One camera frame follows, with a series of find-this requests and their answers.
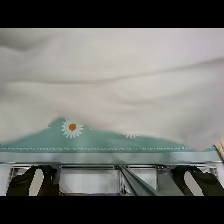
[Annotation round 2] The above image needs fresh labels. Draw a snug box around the white garment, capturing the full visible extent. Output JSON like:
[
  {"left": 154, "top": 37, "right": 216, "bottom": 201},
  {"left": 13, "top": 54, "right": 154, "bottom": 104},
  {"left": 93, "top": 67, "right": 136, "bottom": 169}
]
[{"left": 0, "top": 28, "right": 224, "bottom": 152}]

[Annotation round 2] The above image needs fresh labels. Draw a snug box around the silver frame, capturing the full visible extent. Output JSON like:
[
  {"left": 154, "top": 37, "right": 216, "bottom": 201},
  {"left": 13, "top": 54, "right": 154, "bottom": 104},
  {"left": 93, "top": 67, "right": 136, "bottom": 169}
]
[{"left": 0, "top": 151, "right": 224, "bottom": 197}]

